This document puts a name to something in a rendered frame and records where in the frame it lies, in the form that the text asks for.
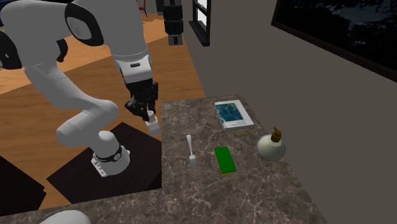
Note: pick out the black framed window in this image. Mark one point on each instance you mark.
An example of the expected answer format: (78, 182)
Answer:
(201, 21)

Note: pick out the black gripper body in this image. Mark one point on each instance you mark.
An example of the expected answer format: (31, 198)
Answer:
(143, 91)

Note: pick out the white rounded object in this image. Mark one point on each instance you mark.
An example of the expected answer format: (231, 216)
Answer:
(66, 218)

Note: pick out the small brown stick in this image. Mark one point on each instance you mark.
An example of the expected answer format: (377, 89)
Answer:
(243, 134)

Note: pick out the dark robot stand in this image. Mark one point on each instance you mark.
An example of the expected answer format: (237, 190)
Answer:
(136, 167)

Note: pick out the dark framed wall picture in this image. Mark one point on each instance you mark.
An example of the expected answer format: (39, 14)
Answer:
(347, 28)

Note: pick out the black ribbed column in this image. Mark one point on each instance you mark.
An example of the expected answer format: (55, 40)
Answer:
(173, 21)

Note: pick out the round white soap dispenser bottle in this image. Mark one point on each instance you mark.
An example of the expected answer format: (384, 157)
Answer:
(270, 149)

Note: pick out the green sponge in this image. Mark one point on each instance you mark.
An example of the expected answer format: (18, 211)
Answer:
(225, 159)

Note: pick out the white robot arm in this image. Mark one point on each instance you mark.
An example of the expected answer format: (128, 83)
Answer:
(77, 90)

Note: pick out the white book with blue cover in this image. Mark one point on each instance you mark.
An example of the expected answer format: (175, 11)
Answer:
(234, 114)

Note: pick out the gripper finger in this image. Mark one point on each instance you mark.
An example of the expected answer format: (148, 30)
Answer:
(153, 125)
(138, 110)

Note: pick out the white fork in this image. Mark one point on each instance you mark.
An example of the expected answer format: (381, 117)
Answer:
(190, 152)

